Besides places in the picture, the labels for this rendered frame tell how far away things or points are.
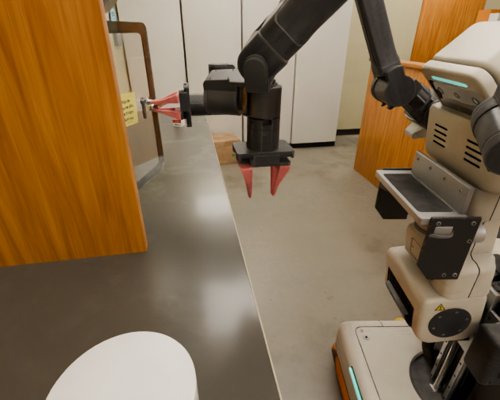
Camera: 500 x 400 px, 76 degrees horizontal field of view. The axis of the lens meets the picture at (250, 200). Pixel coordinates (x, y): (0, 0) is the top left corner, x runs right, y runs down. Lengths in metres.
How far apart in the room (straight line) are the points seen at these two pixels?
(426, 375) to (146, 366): 1.22
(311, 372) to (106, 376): 1.37
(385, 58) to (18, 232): 0.91
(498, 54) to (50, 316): 0.87
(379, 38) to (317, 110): 3.30
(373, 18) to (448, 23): 4.52
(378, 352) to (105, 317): 1.07
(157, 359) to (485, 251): 0.78
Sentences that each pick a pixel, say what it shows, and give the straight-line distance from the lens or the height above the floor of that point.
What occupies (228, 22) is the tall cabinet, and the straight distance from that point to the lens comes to 3.82.
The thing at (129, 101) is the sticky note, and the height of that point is 1.22.
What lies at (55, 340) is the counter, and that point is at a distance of 0.63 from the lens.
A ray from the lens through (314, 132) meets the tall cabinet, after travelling 4.25.
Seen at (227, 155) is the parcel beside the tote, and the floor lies 0.10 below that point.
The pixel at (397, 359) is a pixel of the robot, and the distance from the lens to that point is 1.45.
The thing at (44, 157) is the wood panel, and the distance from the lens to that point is 0.69.
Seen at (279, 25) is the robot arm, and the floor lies 1.38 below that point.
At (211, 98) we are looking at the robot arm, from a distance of 0.55.
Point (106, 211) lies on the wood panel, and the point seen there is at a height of 1.05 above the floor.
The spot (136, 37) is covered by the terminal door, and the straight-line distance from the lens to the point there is 0.92.
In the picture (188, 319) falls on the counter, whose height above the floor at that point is 0.94.
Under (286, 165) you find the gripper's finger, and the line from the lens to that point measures 0.57.
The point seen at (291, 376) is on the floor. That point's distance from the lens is 1.64.
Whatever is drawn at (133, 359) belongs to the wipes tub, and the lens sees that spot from 0.36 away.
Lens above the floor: 1.37
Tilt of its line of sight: 28 degrees down
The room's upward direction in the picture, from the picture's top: straight up
